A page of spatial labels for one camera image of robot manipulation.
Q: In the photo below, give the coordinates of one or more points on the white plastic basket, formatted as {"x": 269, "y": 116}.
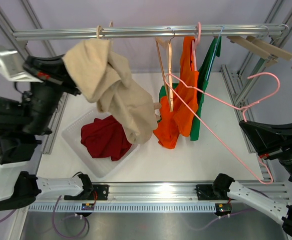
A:
{"x": 101, "y": 168}

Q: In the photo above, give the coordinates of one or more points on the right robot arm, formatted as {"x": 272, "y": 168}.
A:
{"x": 280, "y": 213}

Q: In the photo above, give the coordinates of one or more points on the pink plastic hanger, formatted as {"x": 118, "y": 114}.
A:
{"x": 195, "y": 43}

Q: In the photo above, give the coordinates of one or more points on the wooden clip hanger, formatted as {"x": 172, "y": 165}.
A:
{"x": 278, "y": 51}
{"x": 238, "y": 34}

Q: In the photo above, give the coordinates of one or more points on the blue hanger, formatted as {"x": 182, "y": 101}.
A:
{"x": 217, "y": 44}

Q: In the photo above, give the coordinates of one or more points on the green t shirt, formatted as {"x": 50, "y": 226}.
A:
{"x": 202, "y": 84}

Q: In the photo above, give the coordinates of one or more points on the aluminium hanging rail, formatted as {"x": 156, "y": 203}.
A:
{"x": 132, "y": 32}

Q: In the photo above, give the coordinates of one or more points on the red t shirt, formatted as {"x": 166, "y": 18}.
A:
{"x": 105, "y": 138}

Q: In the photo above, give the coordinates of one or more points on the white cable duct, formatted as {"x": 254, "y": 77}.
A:
{"x": 66, "y": 207}

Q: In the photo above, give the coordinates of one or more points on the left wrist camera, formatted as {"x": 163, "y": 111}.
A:
{"x": 11, "y": 67}

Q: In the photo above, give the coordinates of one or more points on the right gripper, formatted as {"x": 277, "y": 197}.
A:
{"x": 265, "y": 139}

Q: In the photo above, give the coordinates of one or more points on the pink wire hanger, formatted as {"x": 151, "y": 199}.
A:
{"x": 221, "y": 148}

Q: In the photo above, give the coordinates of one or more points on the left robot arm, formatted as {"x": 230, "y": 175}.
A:
{"x": 21, "y": 125}

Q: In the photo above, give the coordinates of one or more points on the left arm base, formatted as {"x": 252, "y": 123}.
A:
{"x": 91, "y": 191}

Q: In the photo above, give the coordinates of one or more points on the front aluminium rail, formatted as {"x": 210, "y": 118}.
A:
{"x": 167, "y": 192}

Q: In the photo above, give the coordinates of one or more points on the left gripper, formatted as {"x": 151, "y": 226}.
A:
{"x": 52, "y": 71}

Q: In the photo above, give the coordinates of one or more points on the orange t shirt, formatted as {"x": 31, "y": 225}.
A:
{"x": 179, "y": 121}

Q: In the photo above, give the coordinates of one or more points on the beige t shirt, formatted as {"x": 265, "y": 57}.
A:
{"x": 104, "y": 78}

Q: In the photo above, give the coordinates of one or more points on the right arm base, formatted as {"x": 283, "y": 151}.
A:
{"x": 217, "y": 191}

